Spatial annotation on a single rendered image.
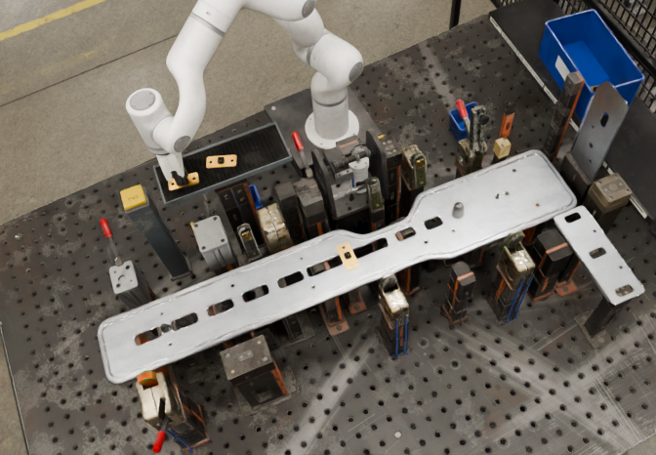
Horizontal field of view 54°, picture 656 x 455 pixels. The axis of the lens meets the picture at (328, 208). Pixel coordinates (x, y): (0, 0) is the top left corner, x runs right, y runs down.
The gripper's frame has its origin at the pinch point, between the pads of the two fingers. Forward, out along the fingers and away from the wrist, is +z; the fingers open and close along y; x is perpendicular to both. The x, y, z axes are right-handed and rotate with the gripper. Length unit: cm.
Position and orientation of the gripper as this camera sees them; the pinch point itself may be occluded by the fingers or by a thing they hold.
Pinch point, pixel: (181, 176)
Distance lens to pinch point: 179.8
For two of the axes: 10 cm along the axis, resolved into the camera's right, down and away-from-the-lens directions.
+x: 9.7, -2.5, 0.5
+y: 2.4, 8.2, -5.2
